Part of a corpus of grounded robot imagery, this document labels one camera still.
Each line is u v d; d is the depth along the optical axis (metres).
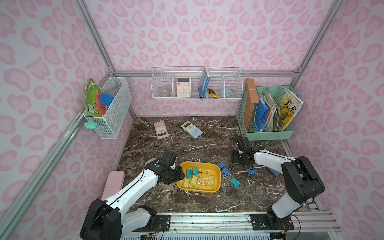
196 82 0.99
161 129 1.10
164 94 0.96
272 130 1.07
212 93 0.93
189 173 0.90
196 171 0.90
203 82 0.88
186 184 0.84
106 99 0.75
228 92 1.00
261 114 0.97
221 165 0.92
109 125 0.72
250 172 0.90
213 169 0.89
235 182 0.85
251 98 0.83
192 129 1.10
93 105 0.70
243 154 0.76
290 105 0.98
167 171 0.64
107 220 0.39
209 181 0.86
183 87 0.93
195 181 0.85
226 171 0.88
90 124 0.62
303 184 0.46
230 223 0.75
